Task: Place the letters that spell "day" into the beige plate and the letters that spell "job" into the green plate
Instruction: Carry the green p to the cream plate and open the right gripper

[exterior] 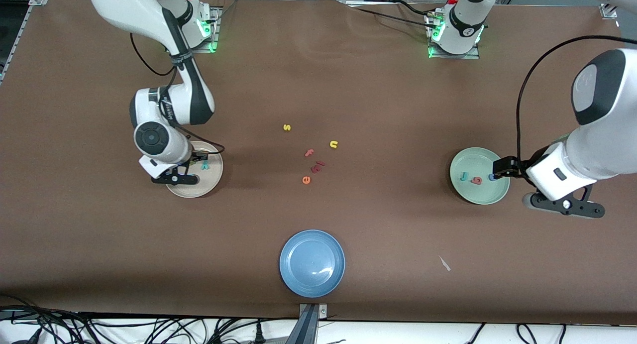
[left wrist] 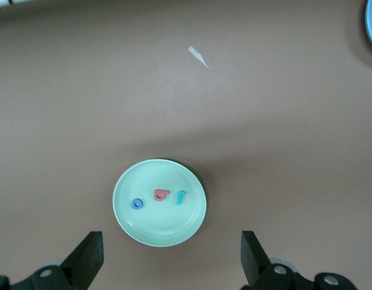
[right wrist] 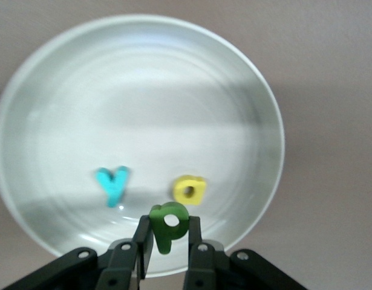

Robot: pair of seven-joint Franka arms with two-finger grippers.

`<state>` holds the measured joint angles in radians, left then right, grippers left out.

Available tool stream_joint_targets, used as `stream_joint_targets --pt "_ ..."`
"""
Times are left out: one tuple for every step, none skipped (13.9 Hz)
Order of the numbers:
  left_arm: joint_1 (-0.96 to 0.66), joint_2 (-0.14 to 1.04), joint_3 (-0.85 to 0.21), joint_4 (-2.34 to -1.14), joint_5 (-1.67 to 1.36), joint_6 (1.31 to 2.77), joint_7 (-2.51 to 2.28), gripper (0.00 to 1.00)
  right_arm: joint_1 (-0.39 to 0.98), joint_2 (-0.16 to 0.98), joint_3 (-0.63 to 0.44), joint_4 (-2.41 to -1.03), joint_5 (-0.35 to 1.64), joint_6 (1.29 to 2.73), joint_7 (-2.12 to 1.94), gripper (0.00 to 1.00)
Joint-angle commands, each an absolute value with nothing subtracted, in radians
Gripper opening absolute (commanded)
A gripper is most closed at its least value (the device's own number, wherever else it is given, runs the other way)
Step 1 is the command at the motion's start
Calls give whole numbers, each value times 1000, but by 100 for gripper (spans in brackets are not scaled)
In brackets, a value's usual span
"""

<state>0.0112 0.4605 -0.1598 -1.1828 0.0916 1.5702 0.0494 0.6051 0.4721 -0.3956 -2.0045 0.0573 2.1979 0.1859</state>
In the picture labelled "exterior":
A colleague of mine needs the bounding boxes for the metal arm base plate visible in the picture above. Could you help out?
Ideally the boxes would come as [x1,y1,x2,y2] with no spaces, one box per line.
[189,5,220,53]
[428,13,481,60]

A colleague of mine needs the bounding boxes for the brown table cover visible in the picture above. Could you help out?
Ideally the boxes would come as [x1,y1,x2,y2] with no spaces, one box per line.
[0,0,637,325]

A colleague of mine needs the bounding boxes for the green plate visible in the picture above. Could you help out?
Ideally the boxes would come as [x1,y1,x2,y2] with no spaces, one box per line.
[449,147,511,205]

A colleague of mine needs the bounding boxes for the metal camera stand bracket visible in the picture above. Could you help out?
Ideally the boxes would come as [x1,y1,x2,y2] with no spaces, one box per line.
[298,303,329,344]

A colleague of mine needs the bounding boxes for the beige brown plate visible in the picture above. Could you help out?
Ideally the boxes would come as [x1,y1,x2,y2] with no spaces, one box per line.
[164,141,224,199]

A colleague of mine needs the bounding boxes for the black cable loop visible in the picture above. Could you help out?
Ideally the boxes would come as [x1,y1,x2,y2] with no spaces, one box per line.
[515,323,568,344]

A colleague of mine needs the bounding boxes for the blue plate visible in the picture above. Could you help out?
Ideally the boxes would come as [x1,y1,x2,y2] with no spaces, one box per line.
[279,229,346,298]

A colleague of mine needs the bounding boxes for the tangled black cables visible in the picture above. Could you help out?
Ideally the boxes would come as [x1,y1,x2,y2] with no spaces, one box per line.
[0,294,299,344]

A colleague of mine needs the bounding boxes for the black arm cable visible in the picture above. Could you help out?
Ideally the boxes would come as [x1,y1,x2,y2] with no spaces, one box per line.
[516,35,637,158]
[130,33,225,155]

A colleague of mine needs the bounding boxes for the thin black cable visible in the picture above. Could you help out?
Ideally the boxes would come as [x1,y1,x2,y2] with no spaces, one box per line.
[346,0,434,27]

